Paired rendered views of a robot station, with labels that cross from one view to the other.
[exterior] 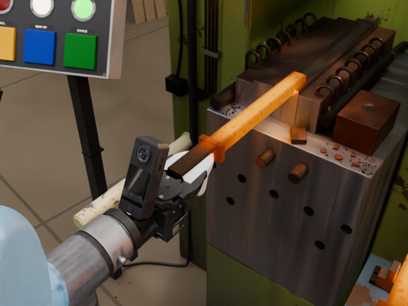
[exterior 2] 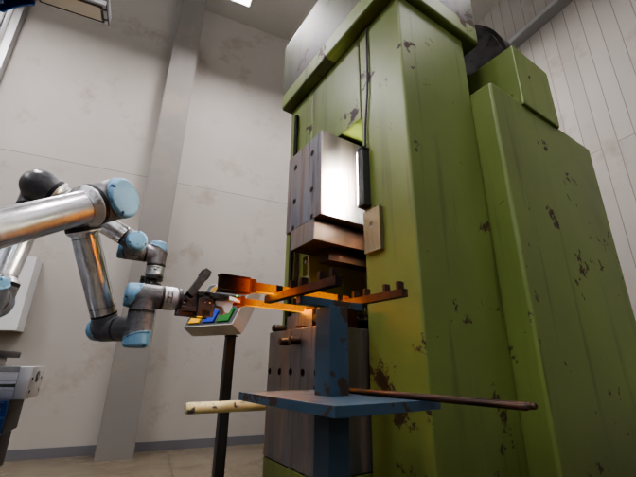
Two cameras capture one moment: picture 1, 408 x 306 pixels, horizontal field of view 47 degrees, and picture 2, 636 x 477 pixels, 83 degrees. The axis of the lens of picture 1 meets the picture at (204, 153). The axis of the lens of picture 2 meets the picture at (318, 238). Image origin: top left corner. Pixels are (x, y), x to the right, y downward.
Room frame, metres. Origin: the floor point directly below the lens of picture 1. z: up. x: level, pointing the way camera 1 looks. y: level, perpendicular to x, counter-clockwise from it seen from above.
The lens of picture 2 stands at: (-0.51, -0.71, 0.79)
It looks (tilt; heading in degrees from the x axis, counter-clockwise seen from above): 19 degrees up; 20
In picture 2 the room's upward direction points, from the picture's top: 1 degrees clockwise
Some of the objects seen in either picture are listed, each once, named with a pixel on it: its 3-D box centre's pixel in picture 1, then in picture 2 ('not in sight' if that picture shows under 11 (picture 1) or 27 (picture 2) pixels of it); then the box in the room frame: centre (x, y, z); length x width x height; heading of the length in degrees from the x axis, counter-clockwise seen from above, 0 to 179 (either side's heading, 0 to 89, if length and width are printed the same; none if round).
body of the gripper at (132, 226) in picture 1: (147, 213); (195, 303); (0.49, 0.08, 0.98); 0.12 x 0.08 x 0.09; 143
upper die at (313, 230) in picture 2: not in sight; (341, 243); (1.00, -0.28, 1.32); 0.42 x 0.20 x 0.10; 143
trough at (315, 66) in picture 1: (332, 52); not in sight; (0.99, -0.30, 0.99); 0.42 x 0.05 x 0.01; 143
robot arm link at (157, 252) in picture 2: not in sight; (156, 255); (0.66, 0.45, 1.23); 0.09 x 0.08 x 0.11; 142
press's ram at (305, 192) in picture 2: not in sight; (345, 192); (0.98, -0.31, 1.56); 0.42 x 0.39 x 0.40; 143
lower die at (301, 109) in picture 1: (320, 63); (341, 324); (1.00, -0.28, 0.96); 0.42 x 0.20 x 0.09; 143
